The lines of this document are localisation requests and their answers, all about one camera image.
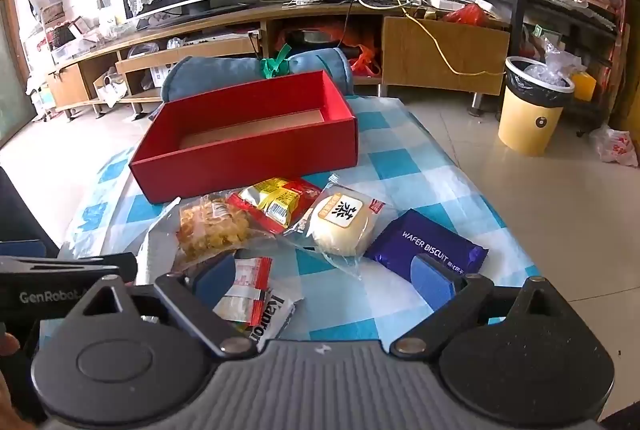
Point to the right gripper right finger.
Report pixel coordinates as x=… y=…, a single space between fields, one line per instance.
x=456 y=301

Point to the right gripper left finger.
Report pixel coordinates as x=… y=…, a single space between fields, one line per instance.
x=190 y=299

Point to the red white spicy strip packet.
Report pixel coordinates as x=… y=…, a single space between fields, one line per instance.
x=245 y=301

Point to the yellow waffle snack bag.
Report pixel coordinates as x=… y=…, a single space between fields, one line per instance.
x=211 y=225

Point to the purple wafer biscuit packet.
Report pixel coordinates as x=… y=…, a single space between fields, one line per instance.
x=412 y=234

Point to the red yellow snack packet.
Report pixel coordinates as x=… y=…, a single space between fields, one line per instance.
x=276 y=204

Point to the round steamed cake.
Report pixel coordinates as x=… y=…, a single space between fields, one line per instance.
x=338 y=227

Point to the white black chicken snack packet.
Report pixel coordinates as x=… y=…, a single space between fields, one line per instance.
x=157 y=253

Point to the person's left hand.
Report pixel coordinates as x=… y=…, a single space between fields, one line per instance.
x=10 y=419

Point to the blue white checkered tablecloth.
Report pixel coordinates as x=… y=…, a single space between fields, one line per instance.
x=399 y=163

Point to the red cardboard box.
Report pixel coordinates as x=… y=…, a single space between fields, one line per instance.
x=289 y=126

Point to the yellow trash bin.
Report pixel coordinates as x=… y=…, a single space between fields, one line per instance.
x=533 y=101

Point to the white plastic bag on floor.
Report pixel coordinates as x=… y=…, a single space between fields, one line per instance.
x=614 y=146

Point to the blue rolled blanket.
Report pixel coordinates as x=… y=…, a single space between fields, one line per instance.
x=196 y=75

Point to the wooden TV cabinet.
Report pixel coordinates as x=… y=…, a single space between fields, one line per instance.
x=417 y=48

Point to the red plastic bag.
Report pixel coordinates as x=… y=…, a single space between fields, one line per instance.
x=469 y=15

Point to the orange bag in cabinet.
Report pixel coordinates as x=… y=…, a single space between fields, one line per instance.
x=360 y=48

